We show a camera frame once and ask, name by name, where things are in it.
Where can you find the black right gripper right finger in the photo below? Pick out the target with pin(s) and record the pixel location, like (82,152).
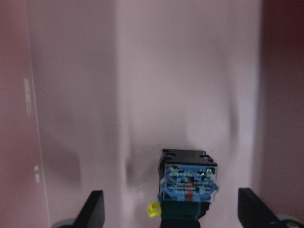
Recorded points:
(253,213)

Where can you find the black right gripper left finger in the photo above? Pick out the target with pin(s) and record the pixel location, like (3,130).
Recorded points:
(92,214)

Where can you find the pink plastic bin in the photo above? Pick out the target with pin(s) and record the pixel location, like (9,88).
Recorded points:
(91,91)

